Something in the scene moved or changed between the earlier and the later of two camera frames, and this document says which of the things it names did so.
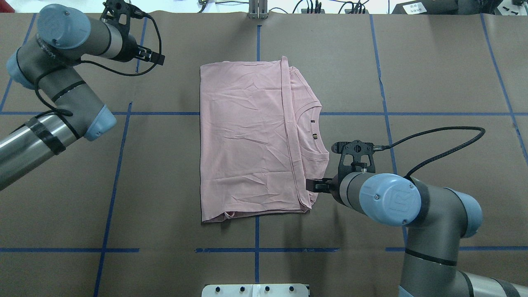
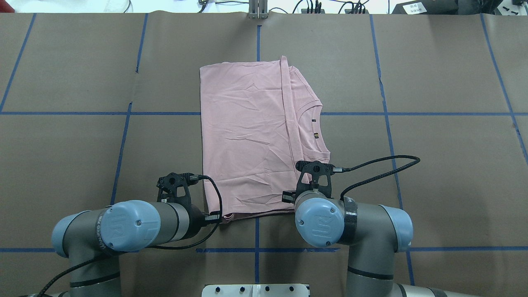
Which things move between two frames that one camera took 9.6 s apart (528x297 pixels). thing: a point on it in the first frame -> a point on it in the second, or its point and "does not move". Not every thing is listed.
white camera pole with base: (255, 290) does not move
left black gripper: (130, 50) -> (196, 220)
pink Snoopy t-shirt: (261, 137) does not move
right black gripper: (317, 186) -> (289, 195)
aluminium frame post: (258, 9) does not move
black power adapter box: (427, 7) does not move
